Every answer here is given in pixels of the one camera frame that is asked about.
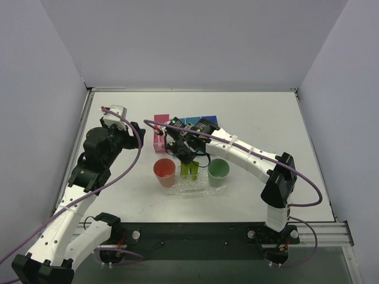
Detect large green toothpaste tube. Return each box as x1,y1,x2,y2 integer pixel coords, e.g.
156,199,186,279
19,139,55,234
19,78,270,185
180,162,190,179

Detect small green toothpaste tube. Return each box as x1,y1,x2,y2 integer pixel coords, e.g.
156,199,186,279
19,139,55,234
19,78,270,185
189,161,199,180

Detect orange plastic cup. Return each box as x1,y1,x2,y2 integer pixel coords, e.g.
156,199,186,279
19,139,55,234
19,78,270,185
153,158,176,188

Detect pink toothbrush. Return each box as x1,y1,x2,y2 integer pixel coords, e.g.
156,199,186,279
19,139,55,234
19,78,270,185
157,136,164,149

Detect green plastic cup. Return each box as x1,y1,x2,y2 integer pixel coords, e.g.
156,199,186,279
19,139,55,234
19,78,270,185
208,159,230,188

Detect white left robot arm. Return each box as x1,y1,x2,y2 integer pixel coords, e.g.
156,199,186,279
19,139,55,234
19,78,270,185
11,120,146,283

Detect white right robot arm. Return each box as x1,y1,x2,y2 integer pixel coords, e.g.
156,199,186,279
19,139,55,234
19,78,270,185
163,117,297,233

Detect clear textured tray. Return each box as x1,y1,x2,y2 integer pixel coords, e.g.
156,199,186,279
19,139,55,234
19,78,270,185
159,167,228,195

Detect teal drawer bin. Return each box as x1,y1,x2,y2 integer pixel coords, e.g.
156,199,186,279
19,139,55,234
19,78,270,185
171,117,185,127

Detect light blue drawer bin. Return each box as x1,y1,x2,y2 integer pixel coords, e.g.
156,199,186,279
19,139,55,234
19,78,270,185
185,117,201,125

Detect pink drawer bin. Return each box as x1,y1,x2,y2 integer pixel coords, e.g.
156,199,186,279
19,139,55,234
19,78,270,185
153,114,169,153

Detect dark blue drawer bin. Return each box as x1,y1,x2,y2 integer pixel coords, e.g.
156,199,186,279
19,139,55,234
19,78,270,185
202,115,218,124

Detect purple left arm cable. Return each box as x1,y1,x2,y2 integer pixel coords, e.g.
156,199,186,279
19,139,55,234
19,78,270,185
0,108,143,284

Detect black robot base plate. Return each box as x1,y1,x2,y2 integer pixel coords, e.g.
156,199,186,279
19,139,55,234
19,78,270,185
99,222,300,264

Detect aluminium table frame rail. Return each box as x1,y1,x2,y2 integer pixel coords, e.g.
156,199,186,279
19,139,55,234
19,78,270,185
41,86,355,248

